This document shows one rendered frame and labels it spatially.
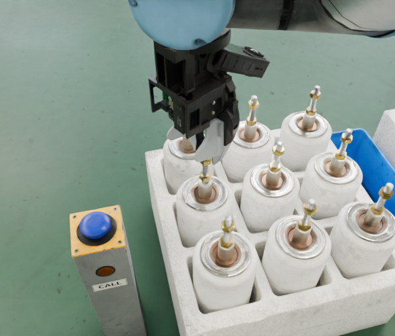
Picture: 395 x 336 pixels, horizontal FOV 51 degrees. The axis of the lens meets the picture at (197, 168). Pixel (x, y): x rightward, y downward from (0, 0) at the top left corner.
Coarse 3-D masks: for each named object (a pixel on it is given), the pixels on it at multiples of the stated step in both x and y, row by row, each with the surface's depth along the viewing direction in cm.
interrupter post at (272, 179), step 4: (268, 168) 68; (268, 172) 68; (272, 172) 68; (268, 176) 69; (272, 176) 68; (276, 176) 68; (268, 180) 69; (272, 180) 69; (276, 180) 69; (268, 184) 70; (272, 184) 69; (276, 184) 70
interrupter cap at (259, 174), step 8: (256, 168) 72; (264, 168) 72; (256, 176) 71; (264, 176) 71; (280, 176) 71; (288, 176) 71; (256, 184) 70; (264, 184) 70; (280, 184) 70; (288, 184) 70; (264, 192) 68; (272, 192) 68; (280, 192) 68; (288, 192) 68
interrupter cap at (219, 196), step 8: (192, 184) 69; (216, 184) 69; (184, 192) 68; (192, 192) 68; (216, 192) 68; (224, 192) 68; (184, 200) 67; (192, 200) 67; (200, 200) 68; (208, 200) 68; (216, 200) 67; (224, 200) 67; (192, 208) 66; (200, 208) 66; (208, 208) 66; (216, 208) 66
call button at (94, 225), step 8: (88, 216) 56; (96, 216) 56; (104, 216) 56; (80, 224) 55; (88, 224) 55; (96, 224) 55; (104, 224) 55; (88, 232) 54; (96, 232) 54; (104, 232) 54
